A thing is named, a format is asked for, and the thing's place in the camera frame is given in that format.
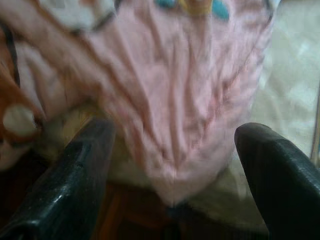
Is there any beige floral bed sheet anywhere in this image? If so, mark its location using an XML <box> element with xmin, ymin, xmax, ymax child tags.
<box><xmin>99</xmin><ymin>0</ymin><xmax>320</xmax><ymax>231</ymax></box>

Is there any pink cartoon print quilt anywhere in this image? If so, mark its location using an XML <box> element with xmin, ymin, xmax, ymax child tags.
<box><xmin>0</xmin><ymin>0</ymin><xmax>276</xmax><ymax>208</ymax></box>

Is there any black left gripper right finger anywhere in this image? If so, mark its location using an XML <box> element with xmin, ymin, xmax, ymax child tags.
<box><xmin>234</xmin><ymin>122</ymin><xmax>320</xmax><ymax>240</ymax></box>

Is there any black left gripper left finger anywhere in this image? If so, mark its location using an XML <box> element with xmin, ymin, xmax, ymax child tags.
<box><xmin>0</xmin><ymin>118</ymin><xmax>116</xmax><ymax>240</ymax></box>

